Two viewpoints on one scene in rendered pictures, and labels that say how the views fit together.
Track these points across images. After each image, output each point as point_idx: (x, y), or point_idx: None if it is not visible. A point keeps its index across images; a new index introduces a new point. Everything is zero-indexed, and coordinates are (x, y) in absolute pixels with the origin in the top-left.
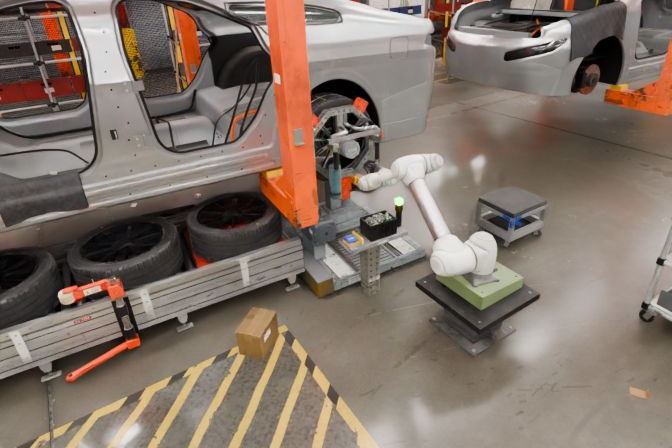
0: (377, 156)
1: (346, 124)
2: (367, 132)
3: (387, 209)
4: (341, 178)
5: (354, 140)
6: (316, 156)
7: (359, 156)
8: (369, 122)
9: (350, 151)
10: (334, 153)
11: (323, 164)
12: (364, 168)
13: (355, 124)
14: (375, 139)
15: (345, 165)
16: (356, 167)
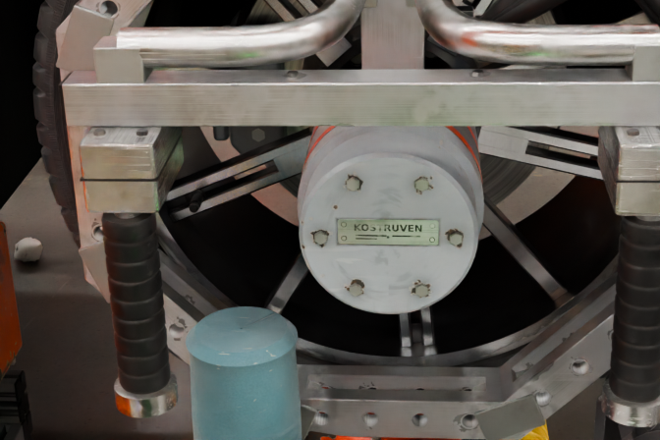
0: (630, 370)
1: None
2: (541, 89)
3: None
4: (372, 439)
5: (453, 147)
6: (192, 209)
7: (590, 299)
8: None
9: (363, 245)
10: (103, 228)
11: (278, 284)
12: (598, 415)
13: None
14: (619, 186)
15: (476, 336)
16: (525, 386)
